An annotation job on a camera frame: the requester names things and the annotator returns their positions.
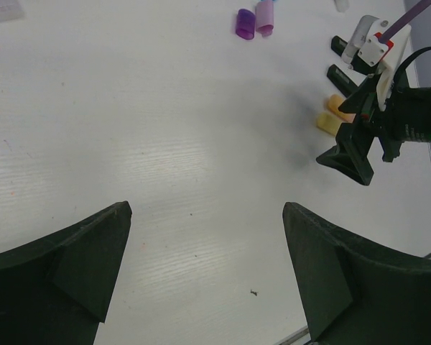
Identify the purple pen cap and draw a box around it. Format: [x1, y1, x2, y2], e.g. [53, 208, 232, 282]
[235, 9, 256, 40]

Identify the black highlighter orange cap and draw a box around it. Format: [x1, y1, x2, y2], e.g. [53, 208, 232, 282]
[326, 65, 358, 98]

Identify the pastel yellow highlighter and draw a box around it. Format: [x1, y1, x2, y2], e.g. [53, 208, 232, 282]
[315, 112, 343, 137]

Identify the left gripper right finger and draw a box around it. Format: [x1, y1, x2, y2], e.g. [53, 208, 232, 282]
[282, 203, 431, 344]

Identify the pastel orange highlighter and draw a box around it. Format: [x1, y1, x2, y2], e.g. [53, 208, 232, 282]
[334, 0, 349, 13]

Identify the black highlighter green cap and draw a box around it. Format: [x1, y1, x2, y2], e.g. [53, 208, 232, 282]
[330, 35, 354, 64]

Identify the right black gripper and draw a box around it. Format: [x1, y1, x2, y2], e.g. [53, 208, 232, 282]
[316, 47, 431, 185]

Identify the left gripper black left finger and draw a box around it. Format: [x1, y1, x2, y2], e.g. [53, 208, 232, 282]
[0, 201, 131, 344]

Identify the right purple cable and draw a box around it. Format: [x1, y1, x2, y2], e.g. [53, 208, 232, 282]
[380, 0, 431, 39]

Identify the pastel peach highlighter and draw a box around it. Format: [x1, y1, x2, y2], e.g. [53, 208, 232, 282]
[326, 94, 355, 123]

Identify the pastel pink pen cap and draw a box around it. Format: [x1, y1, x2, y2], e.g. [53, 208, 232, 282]
[255, 0, 274, 37]

